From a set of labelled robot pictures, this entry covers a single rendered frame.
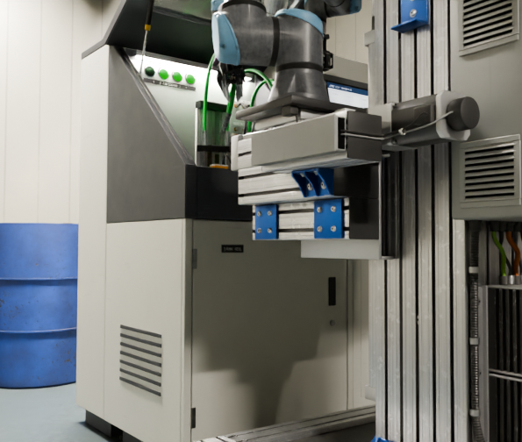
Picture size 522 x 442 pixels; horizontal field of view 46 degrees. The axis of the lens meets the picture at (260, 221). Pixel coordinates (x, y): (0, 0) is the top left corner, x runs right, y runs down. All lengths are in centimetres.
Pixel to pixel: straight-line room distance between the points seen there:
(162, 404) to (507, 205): 124
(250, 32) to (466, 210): 63
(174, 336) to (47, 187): 238
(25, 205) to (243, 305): 237
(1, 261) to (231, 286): 167
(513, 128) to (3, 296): 267
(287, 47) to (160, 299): 91
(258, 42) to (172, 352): 96
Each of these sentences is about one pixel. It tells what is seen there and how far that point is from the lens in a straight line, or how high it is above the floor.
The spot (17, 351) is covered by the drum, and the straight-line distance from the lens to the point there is 335.
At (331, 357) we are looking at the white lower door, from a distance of 225.
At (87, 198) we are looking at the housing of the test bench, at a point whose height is 89.
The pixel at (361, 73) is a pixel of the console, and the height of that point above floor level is 149.
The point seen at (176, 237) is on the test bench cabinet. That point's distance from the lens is 190.
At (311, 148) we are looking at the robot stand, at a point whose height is 89.
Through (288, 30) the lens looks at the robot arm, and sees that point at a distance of 151.
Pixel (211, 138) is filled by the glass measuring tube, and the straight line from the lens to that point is 254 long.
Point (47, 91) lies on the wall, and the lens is 425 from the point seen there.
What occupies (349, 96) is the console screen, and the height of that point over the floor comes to 137.
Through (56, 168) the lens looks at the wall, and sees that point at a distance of 418.
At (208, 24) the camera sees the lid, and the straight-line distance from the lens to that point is 251.
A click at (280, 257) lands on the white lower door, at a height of 67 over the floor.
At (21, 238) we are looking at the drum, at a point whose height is 74.
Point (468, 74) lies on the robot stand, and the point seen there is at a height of 104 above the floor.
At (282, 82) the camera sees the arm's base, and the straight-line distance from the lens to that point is 149.
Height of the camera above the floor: 71
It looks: 2 degrees up
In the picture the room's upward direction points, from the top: straight up
